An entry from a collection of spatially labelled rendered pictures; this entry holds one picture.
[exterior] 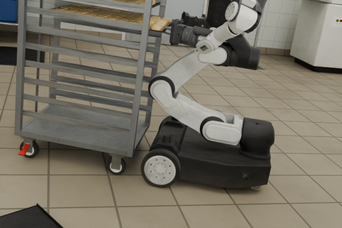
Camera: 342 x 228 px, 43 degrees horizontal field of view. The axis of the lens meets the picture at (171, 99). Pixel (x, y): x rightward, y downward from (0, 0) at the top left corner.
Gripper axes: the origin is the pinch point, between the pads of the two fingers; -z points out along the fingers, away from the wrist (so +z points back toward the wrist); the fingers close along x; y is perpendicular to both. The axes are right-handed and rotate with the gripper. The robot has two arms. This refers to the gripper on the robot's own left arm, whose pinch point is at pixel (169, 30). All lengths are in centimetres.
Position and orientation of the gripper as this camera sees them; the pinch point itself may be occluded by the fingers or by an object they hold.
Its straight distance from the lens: 213.3
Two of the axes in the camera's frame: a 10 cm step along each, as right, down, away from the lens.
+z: 7.8, 3.0, -5.6
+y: -6.2, 1.6, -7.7
